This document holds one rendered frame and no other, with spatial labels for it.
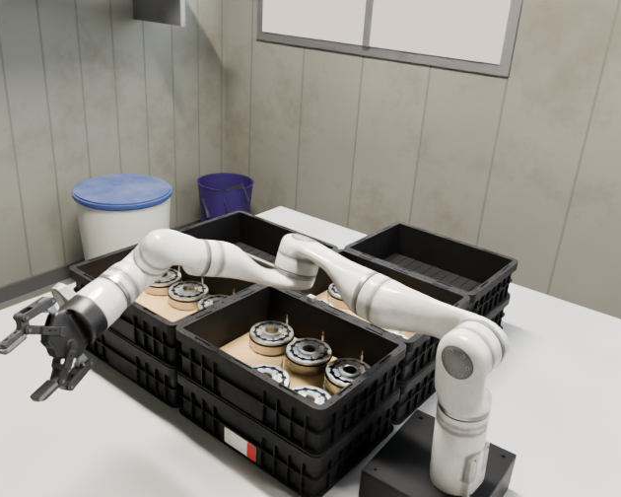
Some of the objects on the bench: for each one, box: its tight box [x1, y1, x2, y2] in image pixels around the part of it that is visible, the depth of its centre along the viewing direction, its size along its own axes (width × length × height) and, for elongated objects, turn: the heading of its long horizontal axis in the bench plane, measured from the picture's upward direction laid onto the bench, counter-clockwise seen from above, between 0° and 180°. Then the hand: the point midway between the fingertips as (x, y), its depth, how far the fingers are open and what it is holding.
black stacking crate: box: [177, 370, 400, 497], centre depth 137 cm, size 40×30×12 cm
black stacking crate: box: [85, 328, 183, 408], centre depth 159 cm, size 40×30×12 cm
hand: (21, 374), depth 90 cm, fingers open, 9 cm apart
